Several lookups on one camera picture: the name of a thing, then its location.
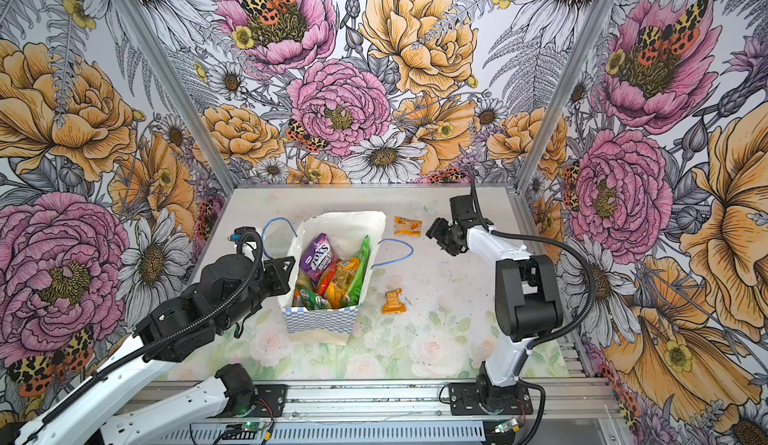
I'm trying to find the small orange snack packet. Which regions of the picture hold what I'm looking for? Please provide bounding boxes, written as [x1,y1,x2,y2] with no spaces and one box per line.
[381,288,407,315]

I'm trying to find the orange biscuit packet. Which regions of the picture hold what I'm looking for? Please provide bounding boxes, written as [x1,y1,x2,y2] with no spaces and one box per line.
[394,216,422,237]

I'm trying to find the small red orange packet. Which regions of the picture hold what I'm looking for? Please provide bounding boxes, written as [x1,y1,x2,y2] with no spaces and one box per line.
[314,264,336,295]

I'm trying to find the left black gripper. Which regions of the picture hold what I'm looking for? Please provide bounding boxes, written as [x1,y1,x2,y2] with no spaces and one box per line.
[217,256,294,330]

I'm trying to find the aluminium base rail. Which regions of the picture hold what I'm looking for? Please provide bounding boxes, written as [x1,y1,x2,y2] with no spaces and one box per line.
[120,378,632,444]

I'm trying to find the green Lays chips bag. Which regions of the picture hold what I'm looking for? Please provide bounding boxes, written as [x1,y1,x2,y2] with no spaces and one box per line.
[341,236,371,307]

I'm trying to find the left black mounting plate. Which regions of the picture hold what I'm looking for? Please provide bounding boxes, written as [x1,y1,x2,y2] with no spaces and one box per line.
[229,384,289,419]

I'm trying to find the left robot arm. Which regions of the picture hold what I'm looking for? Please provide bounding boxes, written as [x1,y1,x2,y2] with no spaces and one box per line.
[1,227,296,444]

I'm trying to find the green rainbow snack bag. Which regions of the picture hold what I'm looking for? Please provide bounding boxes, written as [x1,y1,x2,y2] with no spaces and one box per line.
[293,286,331,310]

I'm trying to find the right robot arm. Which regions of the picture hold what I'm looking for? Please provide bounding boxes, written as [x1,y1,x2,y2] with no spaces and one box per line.
[427,194,564,416]

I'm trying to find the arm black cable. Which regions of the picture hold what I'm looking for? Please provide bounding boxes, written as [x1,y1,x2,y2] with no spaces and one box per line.
[35,226,265,428]
[467,174,598,445]

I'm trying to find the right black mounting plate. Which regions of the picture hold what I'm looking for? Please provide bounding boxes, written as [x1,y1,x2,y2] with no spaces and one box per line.
[448,382,534,416]

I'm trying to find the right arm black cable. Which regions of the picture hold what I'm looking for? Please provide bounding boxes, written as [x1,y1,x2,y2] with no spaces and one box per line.
[467,174,598,445]

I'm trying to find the checkered paper bag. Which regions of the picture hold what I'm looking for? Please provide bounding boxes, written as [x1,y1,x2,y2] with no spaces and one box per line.
[278,211,393,346]

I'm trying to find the purple candy bag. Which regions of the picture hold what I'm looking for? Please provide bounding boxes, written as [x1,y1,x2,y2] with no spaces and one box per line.
[299,233,337,285]

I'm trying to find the black mounting plate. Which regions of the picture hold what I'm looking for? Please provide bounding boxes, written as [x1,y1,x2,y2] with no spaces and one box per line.
[229,384,289,419]
[448,382,534,416]

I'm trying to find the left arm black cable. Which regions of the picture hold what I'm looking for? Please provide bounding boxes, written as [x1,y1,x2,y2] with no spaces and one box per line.
[35,226,265,428]

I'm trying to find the yellow mango candy bag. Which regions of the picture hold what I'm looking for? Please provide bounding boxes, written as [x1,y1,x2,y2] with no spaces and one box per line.
[323,258,358,309]

